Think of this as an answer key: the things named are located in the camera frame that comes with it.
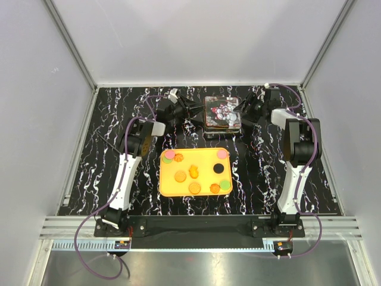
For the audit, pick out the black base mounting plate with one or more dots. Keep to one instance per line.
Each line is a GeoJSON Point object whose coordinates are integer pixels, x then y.
{"type": "Point", "coordinates": [248, 234]}

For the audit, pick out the yellow pineapple cookie centre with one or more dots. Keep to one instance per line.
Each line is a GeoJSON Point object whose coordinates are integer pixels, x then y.
{"type": "Point", "coordinates": [193, 172]}

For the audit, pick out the pink cookie left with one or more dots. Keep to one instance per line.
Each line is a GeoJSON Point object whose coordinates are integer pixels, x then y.
{"type": "Point", "coordinates": [170, 154]}

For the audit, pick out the gold tin lid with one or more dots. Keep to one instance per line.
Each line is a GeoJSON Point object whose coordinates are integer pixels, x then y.
{"type": "Point", "coordinates": [219, 113]}

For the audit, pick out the pink cookie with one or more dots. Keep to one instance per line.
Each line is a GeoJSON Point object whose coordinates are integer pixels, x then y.
{"type": "Point", "coordinates": [222, 154]}
{"type": "Point", "coordinates": [170, 154]}

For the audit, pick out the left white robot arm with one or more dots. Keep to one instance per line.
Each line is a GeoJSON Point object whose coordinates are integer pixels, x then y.
{"type": "Point", "coordinates": [135, 144]}

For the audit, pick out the gold cookie tin box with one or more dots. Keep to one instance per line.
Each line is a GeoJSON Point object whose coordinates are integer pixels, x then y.
{"type": "Point", "coordinates": [215, 133]}

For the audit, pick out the orange swirl cookie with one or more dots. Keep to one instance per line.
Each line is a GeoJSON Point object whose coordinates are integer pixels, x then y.
{"type": "Point", "coordinates": [178, 157]}
{"type": "Point", "coordinates": [215, 188]}

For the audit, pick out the metal tongs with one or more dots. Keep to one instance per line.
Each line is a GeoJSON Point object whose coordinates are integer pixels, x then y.
{"type": "Point", "coordinates": [109, 144]}

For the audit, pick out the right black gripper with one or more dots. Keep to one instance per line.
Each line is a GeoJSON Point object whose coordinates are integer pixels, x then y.
{"type": "Point", "coordinates": [252, 100]}

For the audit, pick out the orange swirl cookie bottom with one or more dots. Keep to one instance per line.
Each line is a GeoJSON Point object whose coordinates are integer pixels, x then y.
{"type": "Point", "coordinates": [215, 188]}

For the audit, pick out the green cookie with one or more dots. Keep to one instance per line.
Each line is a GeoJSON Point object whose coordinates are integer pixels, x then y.
{"type": "Point", "coordinates": [167, 161]}
{"type": "Point", "coordinates": [225, 185]}

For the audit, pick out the green cookie left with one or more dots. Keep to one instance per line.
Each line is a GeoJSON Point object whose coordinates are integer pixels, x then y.
{"type": "Point", "coordinates": [167, 161]}

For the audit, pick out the round tan biscuit bottom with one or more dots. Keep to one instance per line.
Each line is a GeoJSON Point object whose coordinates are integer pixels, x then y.
{"type": "Point", "coordinates": [194, 188]}

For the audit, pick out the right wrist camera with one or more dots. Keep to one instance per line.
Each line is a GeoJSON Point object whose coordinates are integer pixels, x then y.
{"type": "Point", "coordinates": [262, 92]}

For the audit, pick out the round tan biscuit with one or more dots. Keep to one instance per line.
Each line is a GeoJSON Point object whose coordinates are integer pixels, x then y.
{"type": "Point", "coordinates": [194, 188]}
{"type": "Point", "coordinates": [180, 176]}

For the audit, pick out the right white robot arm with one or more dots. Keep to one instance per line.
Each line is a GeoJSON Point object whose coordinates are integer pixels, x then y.
{"type": "Point", "coordinates": [301, 146]}

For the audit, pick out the pink cookie right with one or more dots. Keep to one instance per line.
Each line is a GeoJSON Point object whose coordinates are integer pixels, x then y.
{"type": "Point", "coordinates": [222, 154]}

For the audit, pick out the orange swirl cookie left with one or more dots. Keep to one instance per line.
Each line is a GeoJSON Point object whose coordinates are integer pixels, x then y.
{"type": "Point", "coordinates": [178, 157]}

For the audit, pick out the aluminium frame rail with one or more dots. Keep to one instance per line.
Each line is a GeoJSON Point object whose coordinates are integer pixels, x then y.
{"type": "Point", "coordinates": [64, 231]}

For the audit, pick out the round tan biscuit left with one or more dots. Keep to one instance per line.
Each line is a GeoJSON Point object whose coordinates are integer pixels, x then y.
{"type": "Point", "coordinates": [180, 176]}

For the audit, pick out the green cookie right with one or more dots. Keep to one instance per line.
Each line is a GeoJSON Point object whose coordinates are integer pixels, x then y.
{"type": "Point", "coordinates": [225, 185]}

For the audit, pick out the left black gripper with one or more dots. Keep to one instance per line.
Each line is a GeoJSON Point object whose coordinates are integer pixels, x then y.
{"type": "Point", "coordinates": [187, 105]}

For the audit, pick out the yellow plastic tray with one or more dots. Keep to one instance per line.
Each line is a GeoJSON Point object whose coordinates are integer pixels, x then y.
{"type": "Point", "coordinates": [204, 159]}

